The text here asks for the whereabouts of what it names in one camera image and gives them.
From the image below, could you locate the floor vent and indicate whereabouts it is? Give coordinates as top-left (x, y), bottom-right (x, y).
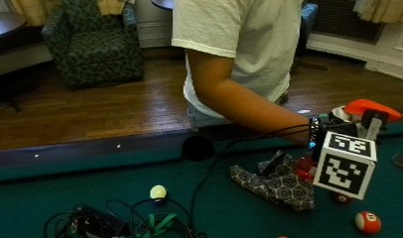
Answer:
top-left (296, 59), bottom-right (333, 73)

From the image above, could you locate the patterned cloth bag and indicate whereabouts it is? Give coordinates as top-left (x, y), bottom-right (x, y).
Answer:
top-left (227, 150), bottom-right (318, 212)

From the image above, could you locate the red shiny item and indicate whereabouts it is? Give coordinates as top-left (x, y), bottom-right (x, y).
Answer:
top-left (293, 155), bottom-right (320, 183)

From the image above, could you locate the dark radiator grille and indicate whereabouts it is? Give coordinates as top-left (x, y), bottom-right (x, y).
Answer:
top-left (305, 0), bottom-right (385, 46)

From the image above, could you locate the white marker cube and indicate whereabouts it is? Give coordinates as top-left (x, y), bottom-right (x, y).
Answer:
top-left (313, 130), bottom-right (378, 201)

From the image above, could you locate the green patterned armchair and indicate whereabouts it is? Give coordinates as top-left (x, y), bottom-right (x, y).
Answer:
top-left (39, 0), bottom-right (146, 89)

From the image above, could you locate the the person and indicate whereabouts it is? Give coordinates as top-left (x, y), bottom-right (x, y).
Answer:
top-left (170, 0), bottom-right (314, 147)

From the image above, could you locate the black glove cable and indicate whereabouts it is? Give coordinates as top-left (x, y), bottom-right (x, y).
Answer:
top-left (189, 123), bottom-right (313, 234)

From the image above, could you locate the dark wooden table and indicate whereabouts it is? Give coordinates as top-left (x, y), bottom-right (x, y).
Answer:
top-left (0, 11), bottom-right (42, 113)

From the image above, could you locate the green strap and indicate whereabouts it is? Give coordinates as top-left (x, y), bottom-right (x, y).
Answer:
top-left (130, 212), bottom-right (181, 238)

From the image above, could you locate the tangle of black cables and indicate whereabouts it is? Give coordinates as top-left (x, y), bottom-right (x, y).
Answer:
top-left (43, 197), bottom-right (207, 238)

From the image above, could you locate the orange and white plastic object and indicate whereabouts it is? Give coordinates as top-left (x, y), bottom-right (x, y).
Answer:
top-left (332, 98), bottom-right (403, 124)

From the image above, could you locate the black device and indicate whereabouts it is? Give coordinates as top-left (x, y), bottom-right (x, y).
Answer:
top-left (66, 205), bottom-right (131, 238)

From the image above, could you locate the pool table rail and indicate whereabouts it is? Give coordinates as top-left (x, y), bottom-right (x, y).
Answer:
top-left (0, 119), bottom-right (403, 183)

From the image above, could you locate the red striped billiard ball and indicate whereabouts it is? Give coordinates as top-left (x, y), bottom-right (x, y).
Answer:
top-left (353, 210), bottom-right (382, 235)

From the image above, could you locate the dark red billiard ball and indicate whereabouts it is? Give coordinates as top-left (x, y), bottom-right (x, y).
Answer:
top-left (332, 192), bottom-right (354, 205)

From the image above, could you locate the pale yellow ball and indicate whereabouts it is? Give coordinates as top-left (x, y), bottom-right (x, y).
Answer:
top-left (149, 184), bottom-right (169, 200)

